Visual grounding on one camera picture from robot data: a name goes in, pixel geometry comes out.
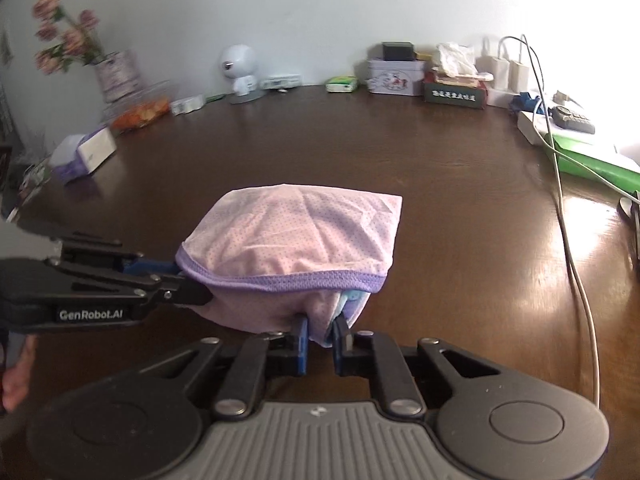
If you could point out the small black box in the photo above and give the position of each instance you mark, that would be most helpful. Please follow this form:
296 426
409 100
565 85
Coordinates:
398 51

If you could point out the blue plug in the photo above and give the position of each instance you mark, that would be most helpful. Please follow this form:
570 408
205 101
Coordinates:
525 102

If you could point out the white round-headed robot toy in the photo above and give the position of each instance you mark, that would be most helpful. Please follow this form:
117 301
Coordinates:
240 67

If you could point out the pink artificial flowers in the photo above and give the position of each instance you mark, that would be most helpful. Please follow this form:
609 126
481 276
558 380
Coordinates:
67 35

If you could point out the black remote control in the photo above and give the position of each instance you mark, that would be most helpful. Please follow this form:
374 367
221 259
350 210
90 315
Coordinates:
572 119

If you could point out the white tissue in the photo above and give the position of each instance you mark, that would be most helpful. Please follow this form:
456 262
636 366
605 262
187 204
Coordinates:
455 59

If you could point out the pink and blue underwear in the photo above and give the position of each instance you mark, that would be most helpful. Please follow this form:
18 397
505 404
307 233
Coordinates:
290 235

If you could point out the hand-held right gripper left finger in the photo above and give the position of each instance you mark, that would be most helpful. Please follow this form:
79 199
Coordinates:
301 347

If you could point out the green packet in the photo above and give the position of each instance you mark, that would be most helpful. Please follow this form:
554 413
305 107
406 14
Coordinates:
342 84

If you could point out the green flat box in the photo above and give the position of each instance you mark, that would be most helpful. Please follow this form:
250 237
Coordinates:
595 162

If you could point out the dark tissue box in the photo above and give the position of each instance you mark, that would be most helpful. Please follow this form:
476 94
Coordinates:
455 95

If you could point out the flat white device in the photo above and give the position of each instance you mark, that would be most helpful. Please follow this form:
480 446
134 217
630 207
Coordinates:
280 83

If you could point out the white charger plug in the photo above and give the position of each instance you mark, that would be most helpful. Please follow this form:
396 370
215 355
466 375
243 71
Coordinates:
518 76
495 67

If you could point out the white power strip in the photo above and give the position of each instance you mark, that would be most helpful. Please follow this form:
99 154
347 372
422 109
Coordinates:
532 127

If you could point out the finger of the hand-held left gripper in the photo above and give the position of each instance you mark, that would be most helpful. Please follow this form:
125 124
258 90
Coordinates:
150 266
187 293

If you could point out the printed tin box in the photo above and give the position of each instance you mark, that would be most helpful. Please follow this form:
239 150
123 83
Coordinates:
395 80

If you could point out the person's left hand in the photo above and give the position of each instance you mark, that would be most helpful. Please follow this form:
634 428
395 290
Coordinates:
17 375

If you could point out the purple and white tissue box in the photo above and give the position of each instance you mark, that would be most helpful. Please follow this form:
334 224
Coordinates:
82 157

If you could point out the small white box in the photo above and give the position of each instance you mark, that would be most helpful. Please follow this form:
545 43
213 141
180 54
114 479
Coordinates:
187 105

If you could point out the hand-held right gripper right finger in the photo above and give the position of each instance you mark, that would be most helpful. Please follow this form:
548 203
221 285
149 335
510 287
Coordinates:
339 350

